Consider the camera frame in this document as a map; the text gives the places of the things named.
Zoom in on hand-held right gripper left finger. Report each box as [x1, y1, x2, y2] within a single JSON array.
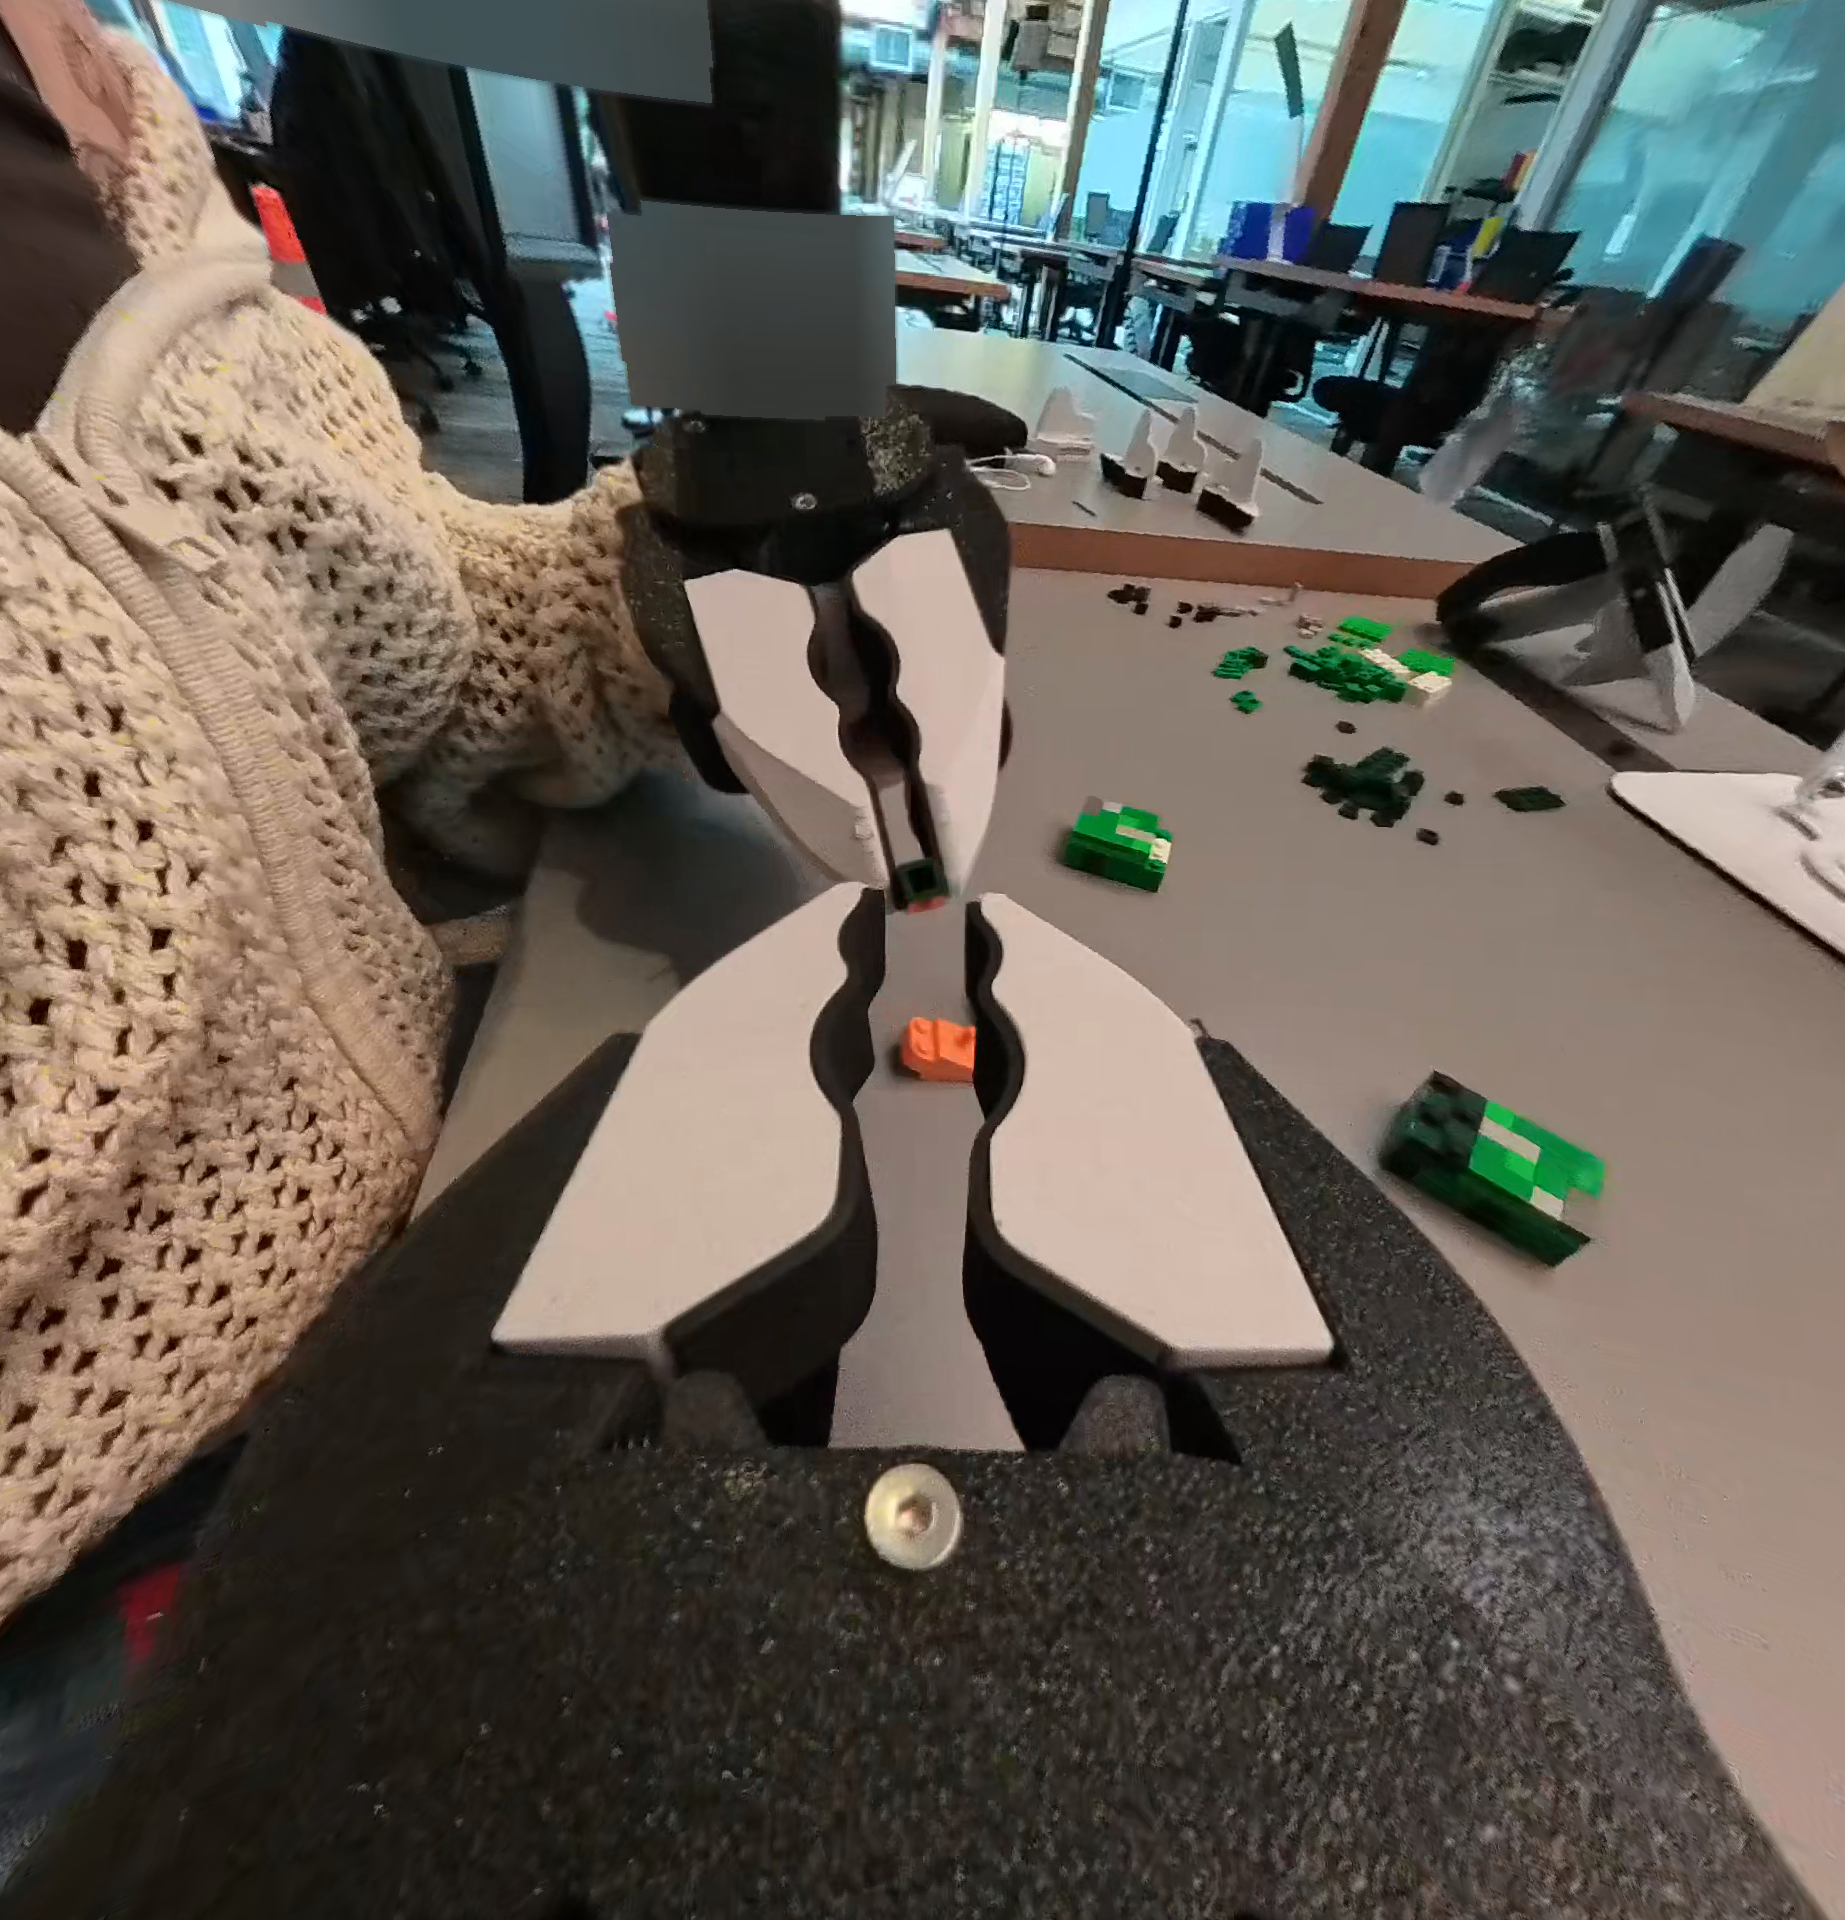
[[494, 880, 882, 1446]]

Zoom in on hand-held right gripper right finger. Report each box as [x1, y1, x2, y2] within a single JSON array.
[[964, 896, 1338, 1452]]

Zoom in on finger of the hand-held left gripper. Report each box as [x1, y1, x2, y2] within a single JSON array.
[[685, 574, 882, 892], [859, 515, 1010, 892]]

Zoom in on small green white lego block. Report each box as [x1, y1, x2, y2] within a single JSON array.
[[1063, 800, 1177, 896]]

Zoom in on large green mosaic lego block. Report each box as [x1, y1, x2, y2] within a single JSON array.
[[1379, 1071, 1609, 1273]]

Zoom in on pile of bright green lego bricks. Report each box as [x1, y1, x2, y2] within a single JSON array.
[[1211, 607, 1460, 718]]

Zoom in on pile of dark green lego bricks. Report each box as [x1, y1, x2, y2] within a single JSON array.
[[1299, 748, 1440, 844]]

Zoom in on grey desk with wood edge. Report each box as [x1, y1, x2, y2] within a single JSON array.
[[897, 324, 1523, 606]]

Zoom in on orange traffic cone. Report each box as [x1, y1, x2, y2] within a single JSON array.
[[253, 184, 324, 310]]

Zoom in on long wooden office desk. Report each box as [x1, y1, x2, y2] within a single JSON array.
[[1129, 253, 1581, 456]]

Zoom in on cream knit cardigan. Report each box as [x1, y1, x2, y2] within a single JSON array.
[[0, 31, 494, 1655]]

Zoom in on wooden pillar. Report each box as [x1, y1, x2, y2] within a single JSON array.
[[1288, 0, 1411, 229]]

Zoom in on white book stand base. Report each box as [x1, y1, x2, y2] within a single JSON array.
[[1609, 772, 1845, 985]]

